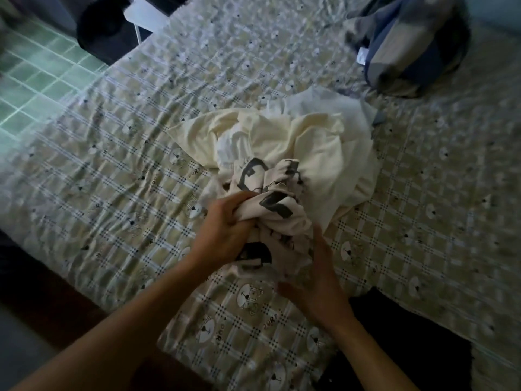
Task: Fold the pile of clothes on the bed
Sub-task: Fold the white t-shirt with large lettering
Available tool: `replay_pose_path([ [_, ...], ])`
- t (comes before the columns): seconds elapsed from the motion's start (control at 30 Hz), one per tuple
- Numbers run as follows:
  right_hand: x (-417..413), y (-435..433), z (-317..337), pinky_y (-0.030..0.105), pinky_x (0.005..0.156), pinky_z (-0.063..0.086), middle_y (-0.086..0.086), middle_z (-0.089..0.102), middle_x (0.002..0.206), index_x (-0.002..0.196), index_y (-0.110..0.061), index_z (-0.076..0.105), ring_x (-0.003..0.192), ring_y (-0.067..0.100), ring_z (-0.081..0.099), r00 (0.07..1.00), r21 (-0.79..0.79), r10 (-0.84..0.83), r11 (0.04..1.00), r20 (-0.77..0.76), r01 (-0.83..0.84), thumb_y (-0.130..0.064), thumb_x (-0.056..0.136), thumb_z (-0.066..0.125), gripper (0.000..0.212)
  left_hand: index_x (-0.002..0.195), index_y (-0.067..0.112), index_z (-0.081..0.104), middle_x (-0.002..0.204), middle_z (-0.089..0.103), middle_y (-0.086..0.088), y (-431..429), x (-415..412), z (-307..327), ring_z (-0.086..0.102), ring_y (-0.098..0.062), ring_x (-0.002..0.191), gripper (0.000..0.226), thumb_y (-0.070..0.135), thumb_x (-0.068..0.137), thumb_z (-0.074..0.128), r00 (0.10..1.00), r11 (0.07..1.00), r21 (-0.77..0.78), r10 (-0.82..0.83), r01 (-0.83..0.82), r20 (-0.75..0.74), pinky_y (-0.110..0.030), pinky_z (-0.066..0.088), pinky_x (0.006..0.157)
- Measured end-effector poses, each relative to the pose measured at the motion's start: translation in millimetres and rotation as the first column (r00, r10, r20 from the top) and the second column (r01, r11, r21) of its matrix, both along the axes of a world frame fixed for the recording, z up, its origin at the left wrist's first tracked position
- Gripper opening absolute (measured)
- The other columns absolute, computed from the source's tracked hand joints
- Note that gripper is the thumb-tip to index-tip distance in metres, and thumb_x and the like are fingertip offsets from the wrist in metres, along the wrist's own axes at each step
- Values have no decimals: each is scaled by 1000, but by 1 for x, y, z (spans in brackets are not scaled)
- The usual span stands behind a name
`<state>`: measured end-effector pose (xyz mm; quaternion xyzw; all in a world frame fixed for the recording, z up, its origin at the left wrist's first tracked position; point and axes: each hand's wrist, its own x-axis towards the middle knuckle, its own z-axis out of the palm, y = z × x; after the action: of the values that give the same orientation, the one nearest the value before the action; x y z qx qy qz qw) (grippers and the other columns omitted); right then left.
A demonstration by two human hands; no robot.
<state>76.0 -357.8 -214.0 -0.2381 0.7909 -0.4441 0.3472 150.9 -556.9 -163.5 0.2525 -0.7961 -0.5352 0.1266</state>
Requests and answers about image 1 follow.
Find person's right hand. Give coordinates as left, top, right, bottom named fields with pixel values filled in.
left=278, top=224, right=355, bottom=327

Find person's left hand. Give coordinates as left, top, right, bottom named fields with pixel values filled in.
left=190, top=190, right=261, bottom=270

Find cream garment with black print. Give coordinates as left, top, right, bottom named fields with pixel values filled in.
left=204, top=158, right=316, bottom=277

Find person's left forearm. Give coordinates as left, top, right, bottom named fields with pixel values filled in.
left=12, top=256, right=212, bottom=391

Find person's right forearm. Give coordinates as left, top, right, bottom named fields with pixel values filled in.
left=331, top=309, right=420, bottom=391

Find plain cream shirt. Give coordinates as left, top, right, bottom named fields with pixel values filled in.
left=169, top=108, right=383, bottom=232

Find checkered patterned bed sheet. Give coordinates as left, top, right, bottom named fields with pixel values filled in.
left=0, top=0, right=521, bottom=391

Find person's black trousers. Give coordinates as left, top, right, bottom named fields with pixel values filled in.
left=315, top=287, right=475, bottom=391

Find white cloth garment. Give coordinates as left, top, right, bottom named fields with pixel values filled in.
left=260, top=86, right=385, bottom=139

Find white chair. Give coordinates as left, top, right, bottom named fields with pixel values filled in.
left=123, top=0, right=171, bottom=45

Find blue grey plaid blanket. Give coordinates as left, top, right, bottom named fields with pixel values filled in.
left=344, top=0, right=473, bottom=98

